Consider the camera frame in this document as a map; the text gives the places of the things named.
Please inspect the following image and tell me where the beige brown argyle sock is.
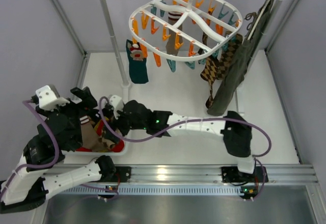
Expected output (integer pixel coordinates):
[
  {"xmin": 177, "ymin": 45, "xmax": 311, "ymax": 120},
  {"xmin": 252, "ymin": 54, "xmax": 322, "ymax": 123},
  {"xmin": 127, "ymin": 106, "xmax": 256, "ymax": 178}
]
[{"xmin": 98, "ymin": 130, "xmax": 120, "ymax": 152}]

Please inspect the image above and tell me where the white plastic laundry basket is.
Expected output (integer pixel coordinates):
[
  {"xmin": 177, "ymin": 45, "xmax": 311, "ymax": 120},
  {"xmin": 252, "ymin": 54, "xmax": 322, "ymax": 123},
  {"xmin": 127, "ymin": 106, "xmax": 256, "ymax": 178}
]
[{"xmin": 60, "ymin": 106, "xmax": 129, "ymax": 158}]

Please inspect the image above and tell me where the tan sock with maroon stripes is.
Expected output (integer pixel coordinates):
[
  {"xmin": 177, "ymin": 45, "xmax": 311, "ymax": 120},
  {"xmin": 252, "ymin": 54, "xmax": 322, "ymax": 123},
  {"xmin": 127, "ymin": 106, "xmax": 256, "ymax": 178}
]
[{"xmin": 80, "ymin": 116, "xmax": 101, "ymax": 152}]

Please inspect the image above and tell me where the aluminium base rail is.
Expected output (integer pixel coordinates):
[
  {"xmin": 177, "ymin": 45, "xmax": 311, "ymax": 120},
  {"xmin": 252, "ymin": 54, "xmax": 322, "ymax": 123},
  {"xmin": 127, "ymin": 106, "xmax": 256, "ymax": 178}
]
[{"xmin": 114, "ymin": 164, "xmax": 318, "ymax": 185}]

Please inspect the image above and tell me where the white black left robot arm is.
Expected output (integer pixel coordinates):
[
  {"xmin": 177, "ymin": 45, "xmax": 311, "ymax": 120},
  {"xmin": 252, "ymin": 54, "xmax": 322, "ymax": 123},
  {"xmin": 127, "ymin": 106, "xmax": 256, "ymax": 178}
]
[{"xmin": 1, "ymin": 85, "xmax": 116, "ymax": 214}]

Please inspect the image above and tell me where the teal reindeer sock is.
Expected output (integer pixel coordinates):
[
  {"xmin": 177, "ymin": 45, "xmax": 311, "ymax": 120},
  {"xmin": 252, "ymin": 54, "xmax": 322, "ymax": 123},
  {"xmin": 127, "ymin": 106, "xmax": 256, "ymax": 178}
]
[{"xmin": 126, "ymin": 39, "xmax": 149, "ymax": 84}]

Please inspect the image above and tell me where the dark yellow argyle sock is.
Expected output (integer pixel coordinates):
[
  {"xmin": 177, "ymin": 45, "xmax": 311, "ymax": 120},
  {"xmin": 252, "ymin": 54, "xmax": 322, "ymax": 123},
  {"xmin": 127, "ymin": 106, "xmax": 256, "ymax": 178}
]
[{"xmin": 200, "ymin": 32, "xmax": 222, "ymax": 109}]

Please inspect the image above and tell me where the red sock in basket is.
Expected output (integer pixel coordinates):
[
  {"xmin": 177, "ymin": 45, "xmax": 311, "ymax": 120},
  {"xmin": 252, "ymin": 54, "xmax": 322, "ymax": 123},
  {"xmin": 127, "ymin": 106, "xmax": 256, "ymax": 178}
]
[{"xmin": 76, "ymin": 121, "xmax": 125, "ymax": 153}]

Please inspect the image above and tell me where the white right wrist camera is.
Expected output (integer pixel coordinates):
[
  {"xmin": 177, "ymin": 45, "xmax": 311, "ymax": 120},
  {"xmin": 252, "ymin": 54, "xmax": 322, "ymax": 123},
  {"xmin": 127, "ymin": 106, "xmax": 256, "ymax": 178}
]
[{"xmin": 108, "ymin": 95, "xmax": 124, "ymax": 119}]

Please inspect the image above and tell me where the white round clip hanger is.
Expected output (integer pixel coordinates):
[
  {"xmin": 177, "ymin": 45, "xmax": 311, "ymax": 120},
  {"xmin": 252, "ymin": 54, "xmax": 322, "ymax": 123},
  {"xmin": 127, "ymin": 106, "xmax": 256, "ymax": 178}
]
[{"xmin": 128, "ymin": 0, "xmax": 243, "ymax": 66}]

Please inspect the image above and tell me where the olive green hanging garment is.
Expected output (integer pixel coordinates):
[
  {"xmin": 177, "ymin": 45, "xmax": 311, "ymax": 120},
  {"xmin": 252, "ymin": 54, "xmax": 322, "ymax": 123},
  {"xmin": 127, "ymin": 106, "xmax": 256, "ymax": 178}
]
[{"xmin": 207, "ymin": 0, "xmax": 274, "ymax": 116}]

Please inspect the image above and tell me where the brown black argyle sock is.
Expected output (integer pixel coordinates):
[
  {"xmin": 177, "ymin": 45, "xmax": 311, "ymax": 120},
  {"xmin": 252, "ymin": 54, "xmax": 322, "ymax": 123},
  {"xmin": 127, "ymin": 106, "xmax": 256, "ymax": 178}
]
[{"xmin": 216, "ymin": 34, "xmax": 243, "ymax": 80}]

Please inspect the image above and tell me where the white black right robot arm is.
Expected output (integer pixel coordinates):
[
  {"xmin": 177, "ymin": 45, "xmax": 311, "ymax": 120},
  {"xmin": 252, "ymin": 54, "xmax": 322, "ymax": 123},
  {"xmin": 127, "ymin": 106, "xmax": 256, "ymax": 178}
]
[{"xmin": 98, "ymin": 95, "xmax": 271, "ymax": 175}]

